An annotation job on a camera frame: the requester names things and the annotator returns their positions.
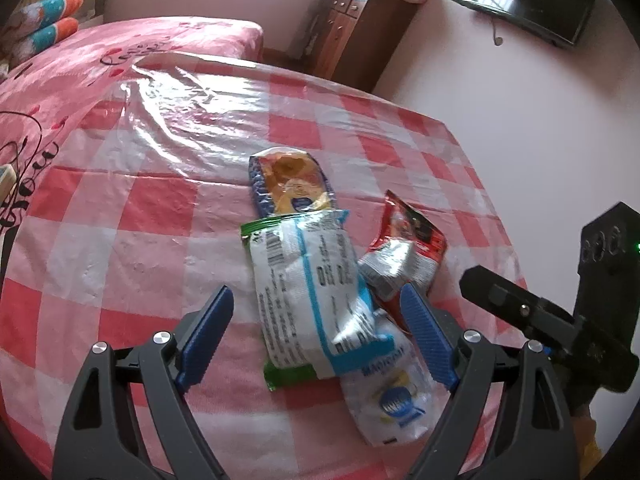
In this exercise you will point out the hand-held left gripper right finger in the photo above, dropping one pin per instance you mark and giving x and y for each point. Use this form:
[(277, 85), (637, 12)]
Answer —
[(427, 340)]

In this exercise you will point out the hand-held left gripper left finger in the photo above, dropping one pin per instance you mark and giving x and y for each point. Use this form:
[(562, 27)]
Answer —
[(207, 335)]

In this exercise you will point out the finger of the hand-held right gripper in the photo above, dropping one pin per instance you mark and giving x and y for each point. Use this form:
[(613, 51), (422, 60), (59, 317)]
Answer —
[(505, 300)]

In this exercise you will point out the clear packet with blue logo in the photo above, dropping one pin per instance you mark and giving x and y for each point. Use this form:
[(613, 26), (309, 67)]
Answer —
[(392, 405)]

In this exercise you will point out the green white snack packet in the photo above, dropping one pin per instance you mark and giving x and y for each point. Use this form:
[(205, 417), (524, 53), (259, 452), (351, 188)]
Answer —
[(305, 300)]

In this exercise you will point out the red silver snack packet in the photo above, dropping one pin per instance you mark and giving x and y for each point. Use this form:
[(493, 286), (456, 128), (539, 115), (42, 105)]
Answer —
[(405, 255)]

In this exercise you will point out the red white checkered tablecloth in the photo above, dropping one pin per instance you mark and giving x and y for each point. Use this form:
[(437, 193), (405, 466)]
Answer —
[(150, 220)]

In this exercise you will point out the orange blue bread packet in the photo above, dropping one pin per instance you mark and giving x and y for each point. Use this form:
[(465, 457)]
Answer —
[(292, 180)]

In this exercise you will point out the wooden cabinet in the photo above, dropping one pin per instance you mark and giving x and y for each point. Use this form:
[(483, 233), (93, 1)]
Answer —
[(360, 45)]

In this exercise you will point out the bed with pink sheet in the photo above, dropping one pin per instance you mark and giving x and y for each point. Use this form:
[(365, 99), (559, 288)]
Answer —
[(90, 50)]

